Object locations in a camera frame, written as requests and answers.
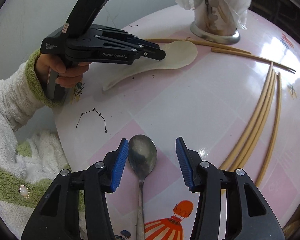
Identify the white fleece left sleeve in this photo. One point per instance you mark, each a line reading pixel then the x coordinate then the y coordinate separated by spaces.
pixel 26 168

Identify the bamboo chopstick dark tip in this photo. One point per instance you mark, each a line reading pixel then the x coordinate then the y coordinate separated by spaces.
pixel 253 57

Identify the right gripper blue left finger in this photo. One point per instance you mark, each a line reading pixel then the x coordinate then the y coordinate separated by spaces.
pixel 56 215

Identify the perforated steel utensil holder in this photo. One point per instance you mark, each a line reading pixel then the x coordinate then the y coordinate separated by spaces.
pixel 214 22

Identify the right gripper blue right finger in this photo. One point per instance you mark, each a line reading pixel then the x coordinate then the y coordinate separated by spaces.
pixel 248 215

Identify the steel spoon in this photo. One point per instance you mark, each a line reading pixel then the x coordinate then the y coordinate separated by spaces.
pixel 142 158

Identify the bamboo chopstick slanted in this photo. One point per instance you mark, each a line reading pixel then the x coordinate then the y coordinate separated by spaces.
pixel 273 133

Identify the cream plastic rice ladle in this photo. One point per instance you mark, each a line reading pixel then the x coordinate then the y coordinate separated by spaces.
pixel 178 55

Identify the person left hand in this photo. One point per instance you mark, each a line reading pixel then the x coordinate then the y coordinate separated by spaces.
pixel 67 78

